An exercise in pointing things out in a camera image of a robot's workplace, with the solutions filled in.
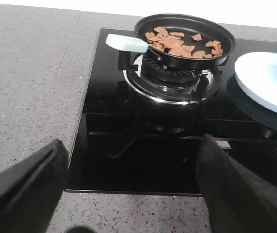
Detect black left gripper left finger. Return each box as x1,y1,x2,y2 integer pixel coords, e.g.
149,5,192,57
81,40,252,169
0,139,68,233

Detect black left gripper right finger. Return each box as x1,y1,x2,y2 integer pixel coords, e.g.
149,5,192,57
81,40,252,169
196,134,277,233

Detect light blue plate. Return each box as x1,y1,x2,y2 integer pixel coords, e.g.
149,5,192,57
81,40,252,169
234,51,277,113

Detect black frying pan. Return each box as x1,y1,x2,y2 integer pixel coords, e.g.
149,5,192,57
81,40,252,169
106,14,236,70

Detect brown meat pieces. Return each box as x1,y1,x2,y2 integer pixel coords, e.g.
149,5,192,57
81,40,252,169
145,26,224,59

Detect black glass cooktop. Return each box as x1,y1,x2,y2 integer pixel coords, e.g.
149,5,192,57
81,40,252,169
66,29,277,196

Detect black burner under pan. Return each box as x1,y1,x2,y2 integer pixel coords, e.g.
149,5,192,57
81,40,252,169
123,54,222,105

